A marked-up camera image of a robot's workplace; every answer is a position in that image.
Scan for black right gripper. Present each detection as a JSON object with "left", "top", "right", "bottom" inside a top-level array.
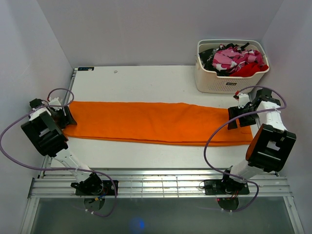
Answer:
[{"left": 227, "top": 104, "right": 259, "bottom": 130}]

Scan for orange trousers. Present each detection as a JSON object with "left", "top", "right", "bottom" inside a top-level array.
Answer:
[{"left": 62, "top": 100, "right": 254, "bottom": 147}]

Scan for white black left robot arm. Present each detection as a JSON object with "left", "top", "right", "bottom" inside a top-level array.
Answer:
[{"left": 21, "top": 98, "right": 104, "bottom": 195}]

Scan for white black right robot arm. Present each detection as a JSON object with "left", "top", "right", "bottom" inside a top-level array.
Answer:
[{"left": 220, "top": 88, "right": 296, "bottom": 194}]

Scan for cream plastic laundry basket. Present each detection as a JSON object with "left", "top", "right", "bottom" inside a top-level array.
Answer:
[{"left": 195, "top": 39, "right": 270, "bottom": 94}]

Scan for red garment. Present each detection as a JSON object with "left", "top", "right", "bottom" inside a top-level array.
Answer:
[{"left": 230, "top": 62, "right": 269, "bottom": 78}]

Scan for pink patterned garment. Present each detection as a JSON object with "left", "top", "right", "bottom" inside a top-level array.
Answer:
[{"left": 212, "top": 47, "right": 264, "bottom": 72}]

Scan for black label sticker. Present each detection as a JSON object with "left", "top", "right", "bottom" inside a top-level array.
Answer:
[{"left": 78, "top": 67, "right": 94, "bottom": 71}]

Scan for black garment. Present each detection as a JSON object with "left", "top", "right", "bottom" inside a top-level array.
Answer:
[{"left": 199, "top": 48, "right": 217, "bottom": 71}]

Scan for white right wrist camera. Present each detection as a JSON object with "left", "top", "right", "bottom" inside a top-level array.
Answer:
[{"left": 234, "top": 92, "right": 250, "bottom": 109}]

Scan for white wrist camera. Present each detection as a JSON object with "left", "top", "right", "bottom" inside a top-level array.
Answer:
[
  {"left": 48, "top": 97, "right": 61, "bottom": 108},
  {"left": 234, "top": 92, "right": 250, "bottom": 109}
]

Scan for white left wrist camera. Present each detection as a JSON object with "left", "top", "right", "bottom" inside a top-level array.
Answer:
[{"left": 48, "top": 97, "right": 61, "bottom": 108}]

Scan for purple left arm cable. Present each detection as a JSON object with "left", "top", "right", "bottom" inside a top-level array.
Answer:
[{"left": 0, "top": 88, "right": 118, "bottom": 217}]

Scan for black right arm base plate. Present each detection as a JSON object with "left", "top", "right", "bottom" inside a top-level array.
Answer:
[{"left": 204, "top": 179, "right": 250, "bottom": 195}]

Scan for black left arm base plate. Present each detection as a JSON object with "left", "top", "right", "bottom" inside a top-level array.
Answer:
[{"left": 75, "top": 180, "right": 119, "bottom": 196}]

